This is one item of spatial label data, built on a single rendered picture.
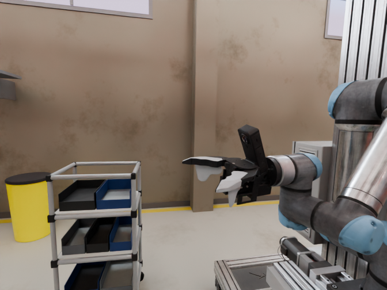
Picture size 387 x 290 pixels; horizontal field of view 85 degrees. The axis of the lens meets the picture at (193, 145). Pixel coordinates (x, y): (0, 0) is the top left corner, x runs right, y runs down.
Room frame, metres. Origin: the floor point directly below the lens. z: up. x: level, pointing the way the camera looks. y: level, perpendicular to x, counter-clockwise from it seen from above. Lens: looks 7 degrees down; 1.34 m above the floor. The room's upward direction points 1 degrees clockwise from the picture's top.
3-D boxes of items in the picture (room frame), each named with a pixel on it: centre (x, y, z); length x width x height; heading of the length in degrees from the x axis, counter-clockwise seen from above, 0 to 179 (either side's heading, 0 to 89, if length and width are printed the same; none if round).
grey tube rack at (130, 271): (1.41, 0.63, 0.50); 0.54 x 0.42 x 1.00; 99
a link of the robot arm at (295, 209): (0.53, -0.28, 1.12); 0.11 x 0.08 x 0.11; 26
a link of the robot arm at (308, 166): (0.54, -0.27, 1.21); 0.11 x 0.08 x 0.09; 116
